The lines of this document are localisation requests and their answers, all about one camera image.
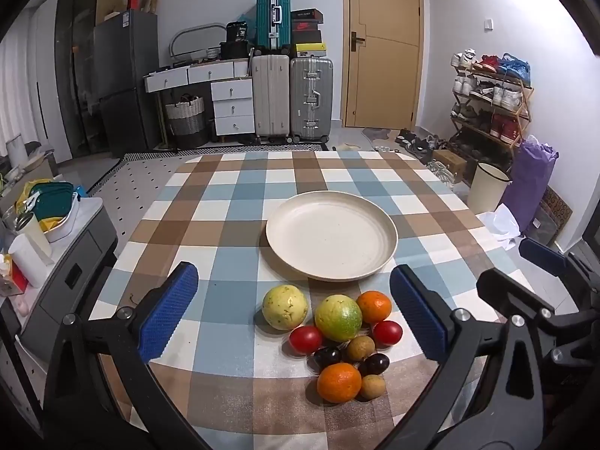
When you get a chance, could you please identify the cream round plate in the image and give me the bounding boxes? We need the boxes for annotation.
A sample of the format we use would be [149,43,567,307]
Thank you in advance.
[265,191,398,282]

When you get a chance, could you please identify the red tomato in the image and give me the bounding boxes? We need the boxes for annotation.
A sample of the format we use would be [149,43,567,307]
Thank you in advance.
[289,326,323,356]
[371,320,404,347]

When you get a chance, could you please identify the beige suitcase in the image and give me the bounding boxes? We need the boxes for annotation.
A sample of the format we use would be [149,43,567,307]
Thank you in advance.
[251,55,290,139]

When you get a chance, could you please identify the woven laundry basket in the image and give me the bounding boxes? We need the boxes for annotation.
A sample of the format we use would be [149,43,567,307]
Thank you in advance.
[165,93,207,149]

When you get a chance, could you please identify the orange tangerine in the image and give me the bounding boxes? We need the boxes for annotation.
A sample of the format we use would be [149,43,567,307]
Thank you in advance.
[316,363,362,404]
[356,291,393,324]

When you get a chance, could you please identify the teal suitcase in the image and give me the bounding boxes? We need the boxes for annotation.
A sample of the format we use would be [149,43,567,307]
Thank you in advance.
[255,0,291,50]

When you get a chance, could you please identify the dark plum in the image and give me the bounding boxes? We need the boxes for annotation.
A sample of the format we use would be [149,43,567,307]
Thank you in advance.
[359,352,390,377]
[312,346,342,370]

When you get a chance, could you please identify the checkered tablecloth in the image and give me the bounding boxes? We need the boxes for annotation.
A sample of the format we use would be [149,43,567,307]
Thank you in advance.
[91,151,523,449]

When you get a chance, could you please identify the silver suitcase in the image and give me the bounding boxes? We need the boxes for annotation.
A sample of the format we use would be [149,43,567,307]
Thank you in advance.
[290,57,334,143]

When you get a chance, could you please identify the wooden shoe rack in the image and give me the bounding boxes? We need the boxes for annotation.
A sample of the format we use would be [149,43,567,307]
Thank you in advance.
[447,65,535,172]

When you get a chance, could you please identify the dark refrigerator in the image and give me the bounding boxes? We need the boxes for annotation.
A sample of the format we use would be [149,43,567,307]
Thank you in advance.
[93,9,161,158]

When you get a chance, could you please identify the green yellow guava fruit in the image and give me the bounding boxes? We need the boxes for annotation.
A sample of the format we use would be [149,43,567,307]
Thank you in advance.
[314,295,363,342]

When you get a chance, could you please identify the cream trash bin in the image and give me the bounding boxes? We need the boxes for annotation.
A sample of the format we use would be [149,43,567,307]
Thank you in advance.
[467,162,512,215]

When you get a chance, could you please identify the purple bag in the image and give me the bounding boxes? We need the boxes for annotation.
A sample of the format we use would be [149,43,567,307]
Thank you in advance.
[500,135,560,233]

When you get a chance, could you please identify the brown longan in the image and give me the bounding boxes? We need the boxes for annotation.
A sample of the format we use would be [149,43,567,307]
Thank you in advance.
[360,374,387,400]
[346,335,376,363]

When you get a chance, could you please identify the white tray with cloths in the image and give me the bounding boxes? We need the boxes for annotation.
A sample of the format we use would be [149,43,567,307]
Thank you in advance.
[14,179,80,243]

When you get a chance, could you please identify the wooden door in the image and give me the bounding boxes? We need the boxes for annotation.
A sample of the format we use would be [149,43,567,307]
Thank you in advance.
[343,0,423,130]

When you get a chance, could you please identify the white drawer cabinet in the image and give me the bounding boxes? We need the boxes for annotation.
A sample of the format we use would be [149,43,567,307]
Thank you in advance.
[144,59,256,137]

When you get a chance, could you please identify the stacked shoe boxes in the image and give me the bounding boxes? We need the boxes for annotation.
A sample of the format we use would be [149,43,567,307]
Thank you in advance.
[291,8,327,58]

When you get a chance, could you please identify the grey side cabinet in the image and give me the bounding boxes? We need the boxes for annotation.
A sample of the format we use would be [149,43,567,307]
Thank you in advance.
[1,197,118,364]

